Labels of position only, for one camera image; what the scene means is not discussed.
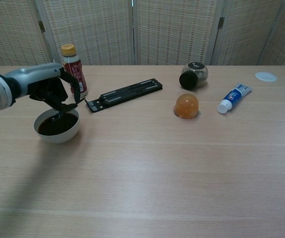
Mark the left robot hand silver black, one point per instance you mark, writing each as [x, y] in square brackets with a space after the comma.
[33, 77]

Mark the cup of dark liquid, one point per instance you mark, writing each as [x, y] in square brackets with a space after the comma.
[58, 134]

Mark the red label bottle gold cap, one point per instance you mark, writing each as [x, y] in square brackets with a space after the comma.
[79, 72]

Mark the woven folding screen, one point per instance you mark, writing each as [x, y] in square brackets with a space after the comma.
[95, 32]

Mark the black folding laptop stand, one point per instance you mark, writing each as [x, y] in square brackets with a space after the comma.
[122, 95]

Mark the glass jar with black lid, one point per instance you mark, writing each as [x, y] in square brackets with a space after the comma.
[189, 79]

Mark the orange jelly cup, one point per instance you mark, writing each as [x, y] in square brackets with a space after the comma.
[187, 106]

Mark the blue white toothpaste tube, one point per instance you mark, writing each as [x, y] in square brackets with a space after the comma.
[234, 98]

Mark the white round grommet cover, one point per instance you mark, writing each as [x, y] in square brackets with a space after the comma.
[265, 77]

